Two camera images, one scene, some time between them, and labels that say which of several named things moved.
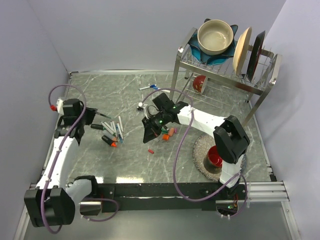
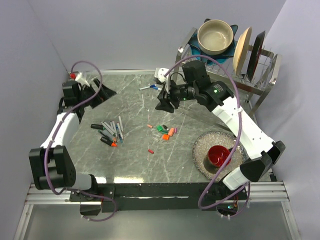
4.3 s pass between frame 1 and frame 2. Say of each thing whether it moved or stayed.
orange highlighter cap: stayed
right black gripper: moved
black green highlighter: stayed
